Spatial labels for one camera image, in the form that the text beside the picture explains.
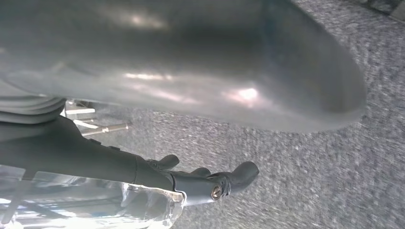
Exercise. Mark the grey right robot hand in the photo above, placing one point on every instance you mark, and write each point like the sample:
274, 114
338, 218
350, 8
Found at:
189, 63

